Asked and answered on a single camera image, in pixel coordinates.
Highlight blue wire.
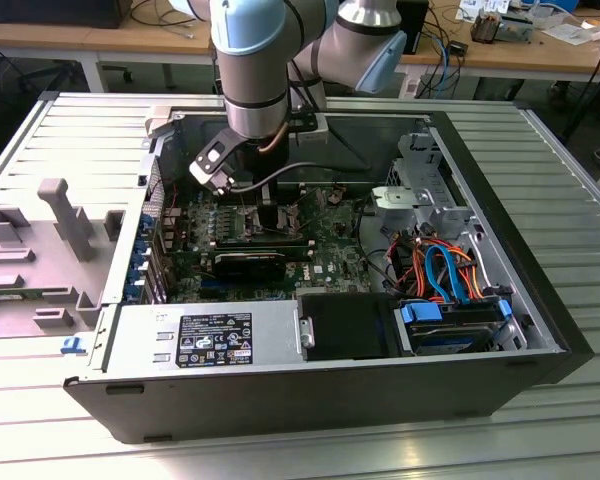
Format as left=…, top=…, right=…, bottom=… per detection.
left=423, top=242, right=475, bottom=307

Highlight black and silver PC case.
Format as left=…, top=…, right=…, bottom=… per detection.
left=62, top=92, right=595, bottom=445

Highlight black computer tower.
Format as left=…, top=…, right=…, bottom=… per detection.
left=0, top=0, right=131, bottom=30

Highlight black RAM stick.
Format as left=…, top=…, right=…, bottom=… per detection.
left=213, top=234, right=315, bottom=259

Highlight metal CPU cooler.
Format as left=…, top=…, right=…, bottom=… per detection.
left=468, top=10, right=505, bottom=45

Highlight green motherboard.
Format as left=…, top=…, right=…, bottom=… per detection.
left=162, top=174, right=381, bottom=304

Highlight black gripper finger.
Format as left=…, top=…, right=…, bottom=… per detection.
left=258, top=175, right=281, bottom=235

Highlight orange wire bundle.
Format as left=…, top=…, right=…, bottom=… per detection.
left=388, top=233, right=482, bottom=302

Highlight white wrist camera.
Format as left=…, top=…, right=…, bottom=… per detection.
left=290, top=113, right=330, bottom=147

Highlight black graphics card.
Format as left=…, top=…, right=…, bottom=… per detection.
left=210, top=249, right=287, bottom=284

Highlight CPU socket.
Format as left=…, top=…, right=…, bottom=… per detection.
left=239, top=200, right=304, bottom=240

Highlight small blue clip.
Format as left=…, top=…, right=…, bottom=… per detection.
left=59, top=335, right=88, bottom=356

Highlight silver power supply unit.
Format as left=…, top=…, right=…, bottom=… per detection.
left=102, top=299, right=305, bottom=375

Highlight hard disk in blue carrier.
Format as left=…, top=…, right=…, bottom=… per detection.
left=399, top=297, right=512, bottom=357

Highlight silver drive cage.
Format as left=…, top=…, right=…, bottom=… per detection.
left=387, top=130, right=476, bottom=239

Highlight black upright box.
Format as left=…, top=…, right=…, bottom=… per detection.
left=404, top=0, right=430, bottom=55

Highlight wooden desk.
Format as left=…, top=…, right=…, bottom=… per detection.
left=0, top=0, right=600, bottom=96

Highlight silver camera with black bracket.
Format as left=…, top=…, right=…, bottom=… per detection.
left=188, top=127, right=239, bottom=197

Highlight white paper sheets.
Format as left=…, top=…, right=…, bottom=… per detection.
left=542, top=19, right=600, bottom=47

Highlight grey parts rack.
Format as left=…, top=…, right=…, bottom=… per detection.
left=0, top=177, right=127, bottom=342

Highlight black camera cable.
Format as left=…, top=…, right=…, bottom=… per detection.
left=227, top=124, right=376, bottom=196

